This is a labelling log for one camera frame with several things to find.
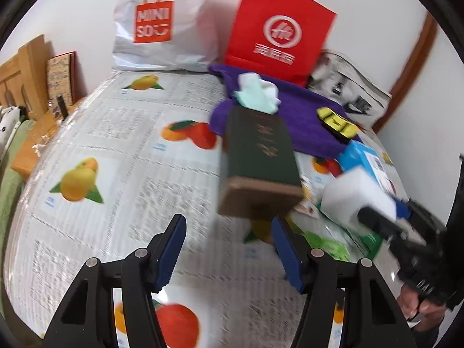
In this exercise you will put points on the person's right hand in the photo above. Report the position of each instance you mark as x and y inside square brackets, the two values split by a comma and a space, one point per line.
[422, 310]

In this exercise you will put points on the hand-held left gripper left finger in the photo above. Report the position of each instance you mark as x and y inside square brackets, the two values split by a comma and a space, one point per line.
[170, 257]

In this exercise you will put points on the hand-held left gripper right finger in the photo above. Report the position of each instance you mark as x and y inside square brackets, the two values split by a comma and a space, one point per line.
[286, 257]

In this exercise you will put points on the wooden nightstand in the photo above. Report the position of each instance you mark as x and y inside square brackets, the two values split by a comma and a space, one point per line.
[34, 148]

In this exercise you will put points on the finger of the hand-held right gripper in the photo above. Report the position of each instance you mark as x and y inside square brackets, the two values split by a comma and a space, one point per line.
[377, 221]
[417, 212]

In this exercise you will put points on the fruit printed tablecloth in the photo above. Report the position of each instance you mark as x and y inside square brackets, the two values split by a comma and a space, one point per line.
[145, 195]

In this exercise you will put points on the red paper shopping bag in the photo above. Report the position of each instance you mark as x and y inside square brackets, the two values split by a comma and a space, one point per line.
[279, 32]

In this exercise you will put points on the person's dark clothing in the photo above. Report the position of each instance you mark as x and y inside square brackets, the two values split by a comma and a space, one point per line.
[457, 232]

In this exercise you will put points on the white sponge block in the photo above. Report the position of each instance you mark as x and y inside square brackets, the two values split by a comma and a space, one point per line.
[348, 197]

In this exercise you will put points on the patterned cover book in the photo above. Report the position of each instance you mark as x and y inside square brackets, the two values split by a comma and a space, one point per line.
[61, 78]

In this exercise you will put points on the black clip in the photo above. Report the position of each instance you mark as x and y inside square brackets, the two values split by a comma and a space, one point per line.
[61, 107]

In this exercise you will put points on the wooden door frame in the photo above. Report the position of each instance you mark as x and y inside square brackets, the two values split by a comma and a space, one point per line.
[409, 72]

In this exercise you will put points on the white folded tissue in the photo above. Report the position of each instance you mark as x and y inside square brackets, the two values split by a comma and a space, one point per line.
[257, 92]

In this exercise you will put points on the wooden headboard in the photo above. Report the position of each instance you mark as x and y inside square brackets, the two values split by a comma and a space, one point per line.
[21, 69]

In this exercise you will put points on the white dotted cloth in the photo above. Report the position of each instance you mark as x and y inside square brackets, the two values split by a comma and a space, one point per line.
[8, 127]

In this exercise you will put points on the dark green box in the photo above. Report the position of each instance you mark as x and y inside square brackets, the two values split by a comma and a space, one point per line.
[259, 156]

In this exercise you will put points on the white plastic shopping bag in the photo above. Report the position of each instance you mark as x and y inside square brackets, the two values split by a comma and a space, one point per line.
[159, 21]

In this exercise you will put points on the purple towel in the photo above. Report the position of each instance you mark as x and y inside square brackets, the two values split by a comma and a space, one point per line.
[301, 123]

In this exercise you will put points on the green bedding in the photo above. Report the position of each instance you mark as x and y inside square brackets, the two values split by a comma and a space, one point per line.
[11, 195]

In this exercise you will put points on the yellow green packet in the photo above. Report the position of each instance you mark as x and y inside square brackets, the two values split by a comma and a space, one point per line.
[337, 121]

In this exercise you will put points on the green tissue pack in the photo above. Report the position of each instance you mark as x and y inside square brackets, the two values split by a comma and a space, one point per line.
[330, 246]

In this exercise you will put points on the blue cardboard box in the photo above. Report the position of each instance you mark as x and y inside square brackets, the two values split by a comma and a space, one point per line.
[364, 157]

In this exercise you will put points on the grey fabric bag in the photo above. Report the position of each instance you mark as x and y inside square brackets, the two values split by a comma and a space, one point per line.
[348, 79]

